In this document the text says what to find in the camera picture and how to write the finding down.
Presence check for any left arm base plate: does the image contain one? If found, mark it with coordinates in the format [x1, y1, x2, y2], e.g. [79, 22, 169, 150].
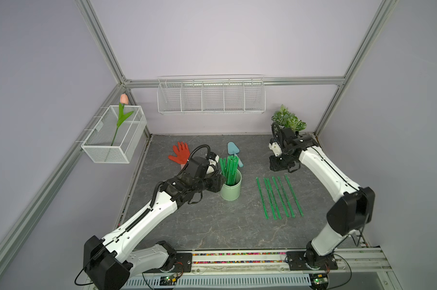
[146, 252, 193, 273]

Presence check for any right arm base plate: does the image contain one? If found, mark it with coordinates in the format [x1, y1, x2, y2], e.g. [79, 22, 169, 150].
[284, 250, 338, 272]

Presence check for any aluminium front rail frame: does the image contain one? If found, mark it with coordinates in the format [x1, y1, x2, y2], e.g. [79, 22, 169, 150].
[83, 248, 402, 290]

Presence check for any pink artificial tulip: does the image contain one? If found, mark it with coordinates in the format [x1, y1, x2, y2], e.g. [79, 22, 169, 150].
[111, 94, 134, 146]

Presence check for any white mesh side basket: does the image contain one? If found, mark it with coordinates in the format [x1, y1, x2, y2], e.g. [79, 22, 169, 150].
[81, 104, 147, 164]

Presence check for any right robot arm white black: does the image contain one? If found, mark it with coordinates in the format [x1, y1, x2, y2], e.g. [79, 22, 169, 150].
[269, 122, 375, 269]

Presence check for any light green metal cup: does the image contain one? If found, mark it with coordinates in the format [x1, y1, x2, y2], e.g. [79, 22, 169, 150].
[220, 170, 242, 201]

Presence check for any red work glove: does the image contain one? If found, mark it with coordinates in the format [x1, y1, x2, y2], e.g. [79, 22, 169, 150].
[168, 142, 191, 169]

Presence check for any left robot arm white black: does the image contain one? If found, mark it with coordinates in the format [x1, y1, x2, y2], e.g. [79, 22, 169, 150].
[82, 153, 225, 290]

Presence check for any white vented cable duct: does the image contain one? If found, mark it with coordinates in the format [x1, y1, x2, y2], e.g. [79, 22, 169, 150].
[122, 273, 312, 290]

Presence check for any white wire wall shelf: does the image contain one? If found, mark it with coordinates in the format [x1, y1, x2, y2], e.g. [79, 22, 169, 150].
[157, 74, 266, 115]

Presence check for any green plant in black pot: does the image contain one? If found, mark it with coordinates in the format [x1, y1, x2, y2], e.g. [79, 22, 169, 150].
[272, 105, 307, 132]

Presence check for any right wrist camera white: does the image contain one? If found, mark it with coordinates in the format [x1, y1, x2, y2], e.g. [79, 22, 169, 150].
[269, 142, 282, 157]

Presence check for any bundle of green wrapped straws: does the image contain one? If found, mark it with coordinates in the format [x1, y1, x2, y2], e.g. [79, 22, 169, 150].
[219, 155, 239, 186]

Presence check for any green straw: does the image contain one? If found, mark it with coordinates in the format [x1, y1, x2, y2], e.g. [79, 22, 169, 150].
[277, 176, 295, 218]
[263, 178, 278, 220]
[255, 177, 269, 219]
[272, 176, 290, 217]
[284, 175, 304, 217]

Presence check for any light blue garden trowel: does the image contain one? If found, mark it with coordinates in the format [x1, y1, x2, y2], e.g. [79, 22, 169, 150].
[227, 141, 243, 168]

